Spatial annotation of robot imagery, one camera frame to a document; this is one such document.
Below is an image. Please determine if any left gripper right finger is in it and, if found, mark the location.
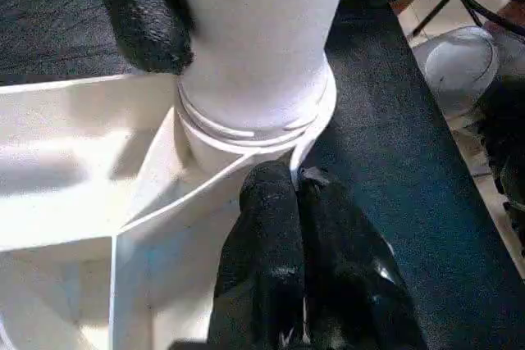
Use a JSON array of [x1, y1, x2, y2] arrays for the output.
[[297, 167, 427, 350]]

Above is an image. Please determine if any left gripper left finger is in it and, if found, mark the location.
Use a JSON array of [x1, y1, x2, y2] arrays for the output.
[[205, 161, 306, 350]]

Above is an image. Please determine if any white plastic table leg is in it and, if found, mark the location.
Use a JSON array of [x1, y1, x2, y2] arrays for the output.
[[174, 0, 355, 154]]

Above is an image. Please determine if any black work mat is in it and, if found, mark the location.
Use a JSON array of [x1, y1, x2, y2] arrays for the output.
[[0, 0, 525, 350]]

